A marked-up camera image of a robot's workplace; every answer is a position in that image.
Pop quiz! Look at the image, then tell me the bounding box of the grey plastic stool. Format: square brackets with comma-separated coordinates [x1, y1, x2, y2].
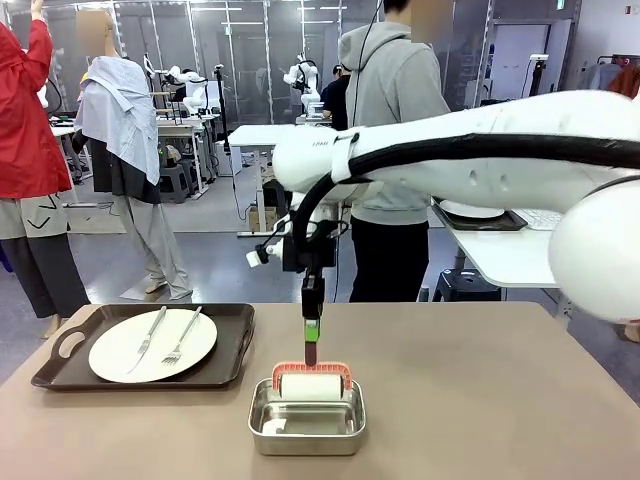
[158, 162, 200, 204]

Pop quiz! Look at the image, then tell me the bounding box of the pink lint roller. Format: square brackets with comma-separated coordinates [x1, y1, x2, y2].
[270, 340, 353, 402]

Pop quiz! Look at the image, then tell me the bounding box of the black sleeved right arm cable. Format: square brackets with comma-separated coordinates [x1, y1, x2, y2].
[292, 132, 640, 274]

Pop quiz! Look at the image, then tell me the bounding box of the person in black shirt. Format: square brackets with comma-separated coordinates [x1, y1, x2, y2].
[321, 64, 351, 132]

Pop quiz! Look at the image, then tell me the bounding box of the thin black hanging cable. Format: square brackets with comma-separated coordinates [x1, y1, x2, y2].
[351, 0, 385, 129]

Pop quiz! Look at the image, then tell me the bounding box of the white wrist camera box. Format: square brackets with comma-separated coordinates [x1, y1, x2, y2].
[244, 243, 282, 269]

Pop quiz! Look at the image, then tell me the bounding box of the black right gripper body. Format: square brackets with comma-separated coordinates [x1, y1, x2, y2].
[281, 218, 338, 275]

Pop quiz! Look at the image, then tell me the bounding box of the stainless steel rectangular tray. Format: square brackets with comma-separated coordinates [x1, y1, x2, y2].
[247, 376, 368, 457]

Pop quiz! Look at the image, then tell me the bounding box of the white side table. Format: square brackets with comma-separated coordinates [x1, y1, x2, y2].
[434, 197, 571, 304]

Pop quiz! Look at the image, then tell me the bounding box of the orange hanging jacket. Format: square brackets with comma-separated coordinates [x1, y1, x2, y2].
[608, 62, 640, 100]

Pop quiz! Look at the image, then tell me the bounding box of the silver table knife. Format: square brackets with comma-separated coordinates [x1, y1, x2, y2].
[126, 305, 168, 376]

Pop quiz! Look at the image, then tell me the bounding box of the mannequin in red jacket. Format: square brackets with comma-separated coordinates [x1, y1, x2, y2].
[0, 0, 92, 342]

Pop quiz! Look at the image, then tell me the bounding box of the silver fork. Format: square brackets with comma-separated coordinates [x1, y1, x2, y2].
[160, 305, 204, 367]

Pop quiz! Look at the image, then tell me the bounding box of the person in grey hoodie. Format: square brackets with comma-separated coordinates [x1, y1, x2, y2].
[337, 0, 452, 304]

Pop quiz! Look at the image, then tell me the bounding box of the light blue hanging shirt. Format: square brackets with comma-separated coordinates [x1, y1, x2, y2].
[579, 60, 624, 94]

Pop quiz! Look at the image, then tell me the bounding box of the cardboard box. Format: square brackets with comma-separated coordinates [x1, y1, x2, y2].
[247, 205, 279, 234]

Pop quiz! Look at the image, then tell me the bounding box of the black plastic stool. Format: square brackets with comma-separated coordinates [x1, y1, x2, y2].
[431, 268, 502, 304]

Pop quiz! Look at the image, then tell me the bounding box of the dark brown serving tray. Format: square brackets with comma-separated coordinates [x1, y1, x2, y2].
[30, 302, 257, 392]

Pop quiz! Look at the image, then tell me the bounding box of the black stand with white head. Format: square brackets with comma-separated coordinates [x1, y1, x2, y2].
[521, 53, 551, 97]

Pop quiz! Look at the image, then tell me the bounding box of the white background desk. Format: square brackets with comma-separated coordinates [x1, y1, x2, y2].
[227, 123, 341, 237]

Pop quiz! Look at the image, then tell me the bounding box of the white round dinner plate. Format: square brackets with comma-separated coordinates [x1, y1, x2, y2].
[87, 308, 220, 384]

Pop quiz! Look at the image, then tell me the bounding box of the black camera tripod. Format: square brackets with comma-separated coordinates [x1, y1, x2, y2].
[213, 63, 234, 151]

